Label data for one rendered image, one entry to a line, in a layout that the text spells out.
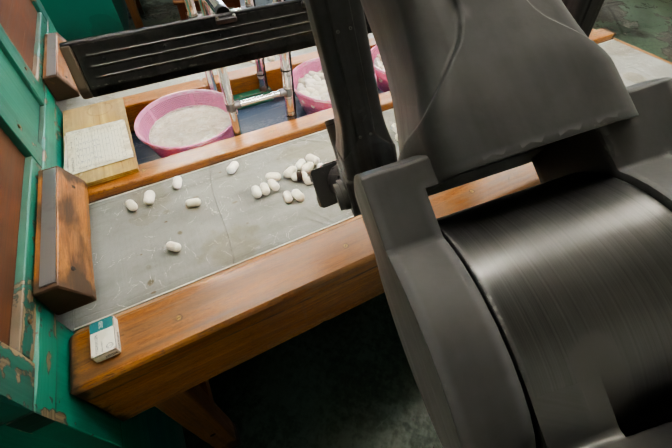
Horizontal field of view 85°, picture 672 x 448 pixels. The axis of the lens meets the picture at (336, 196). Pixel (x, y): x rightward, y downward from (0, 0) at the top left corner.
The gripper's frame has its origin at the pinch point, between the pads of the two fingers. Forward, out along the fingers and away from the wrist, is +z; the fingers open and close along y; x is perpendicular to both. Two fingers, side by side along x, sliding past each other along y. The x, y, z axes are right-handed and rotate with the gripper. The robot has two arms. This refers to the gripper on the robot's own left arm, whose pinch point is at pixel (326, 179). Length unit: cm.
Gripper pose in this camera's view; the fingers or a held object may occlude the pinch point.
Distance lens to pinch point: 69.7
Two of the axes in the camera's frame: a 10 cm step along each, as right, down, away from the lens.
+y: -8.9, 3.4, -3.0
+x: 3.0, 9.4, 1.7
